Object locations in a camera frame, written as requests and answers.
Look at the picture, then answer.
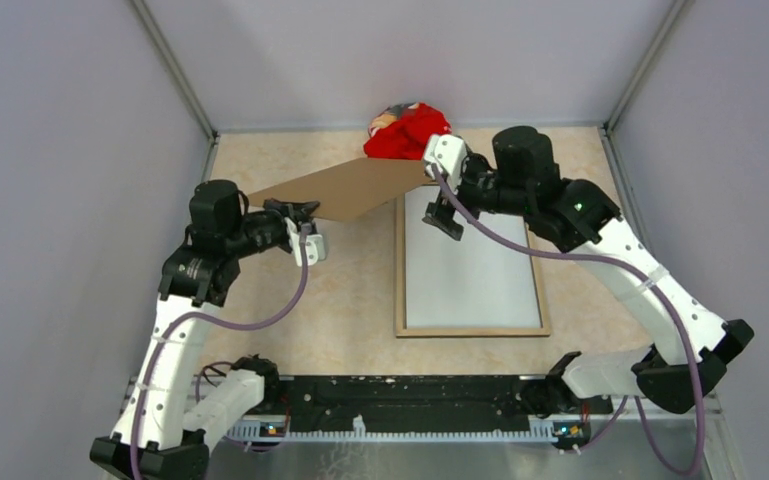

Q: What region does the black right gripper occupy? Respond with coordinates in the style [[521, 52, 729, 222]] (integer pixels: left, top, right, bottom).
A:
[[422, 154, 530, 240]]

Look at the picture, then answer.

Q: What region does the brown backing board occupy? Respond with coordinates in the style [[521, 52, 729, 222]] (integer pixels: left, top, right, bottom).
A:
[[248, 157, 429, 222]]

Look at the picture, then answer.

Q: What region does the landscape photo print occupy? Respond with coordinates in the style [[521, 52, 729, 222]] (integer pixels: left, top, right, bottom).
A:
[[402, 185, 544, 331]]

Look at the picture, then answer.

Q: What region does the light wooden picture frame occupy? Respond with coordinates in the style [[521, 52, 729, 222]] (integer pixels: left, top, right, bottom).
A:
[[393, 186, 552, 340]]

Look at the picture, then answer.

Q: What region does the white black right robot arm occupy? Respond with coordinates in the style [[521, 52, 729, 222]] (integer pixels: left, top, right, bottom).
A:
[[421, 126, 754, 414]]

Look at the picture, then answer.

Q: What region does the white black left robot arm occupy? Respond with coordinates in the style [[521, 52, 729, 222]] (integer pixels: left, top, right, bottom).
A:
[[89, 180, 327, 479]]

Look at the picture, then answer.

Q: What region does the crumpled red cloth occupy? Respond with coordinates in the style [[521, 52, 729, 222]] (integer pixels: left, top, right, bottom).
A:
[[363, 102, 452, 160]]

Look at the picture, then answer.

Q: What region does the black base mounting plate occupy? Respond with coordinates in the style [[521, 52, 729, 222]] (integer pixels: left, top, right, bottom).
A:
[[244, 375, 614, 434]]

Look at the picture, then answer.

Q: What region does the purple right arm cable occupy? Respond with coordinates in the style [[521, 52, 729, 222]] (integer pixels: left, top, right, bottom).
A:
[[430, 165, 707, 478]]

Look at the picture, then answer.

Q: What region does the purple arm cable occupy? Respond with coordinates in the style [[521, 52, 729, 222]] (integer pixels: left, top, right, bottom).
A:
[[128, 228, 312, 480], [430, 165, 707, 478]]

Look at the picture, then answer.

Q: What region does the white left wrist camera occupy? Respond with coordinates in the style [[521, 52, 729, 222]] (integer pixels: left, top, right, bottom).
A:
[[284, 218, 328, 267]]

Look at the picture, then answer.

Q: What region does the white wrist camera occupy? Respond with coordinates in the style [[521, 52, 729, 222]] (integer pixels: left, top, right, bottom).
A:
[[421, 134, 469, 192], [284, 218, 328, 267]]

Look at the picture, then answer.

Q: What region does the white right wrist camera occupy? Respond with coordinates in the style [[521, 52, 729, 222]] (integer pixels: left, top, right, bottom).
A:
[[421, 134, 469, 192]]

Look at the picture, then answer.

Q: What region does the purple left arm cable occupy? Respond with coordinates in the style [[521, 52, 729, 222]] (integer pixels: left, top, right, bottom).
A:
[[128, 228, 312, 480]]

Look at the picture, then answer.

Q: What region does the aluminium front rail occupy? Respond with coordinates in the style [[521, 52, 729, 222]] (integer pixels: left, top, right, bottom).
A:
[[118, 374, 723, 444]]

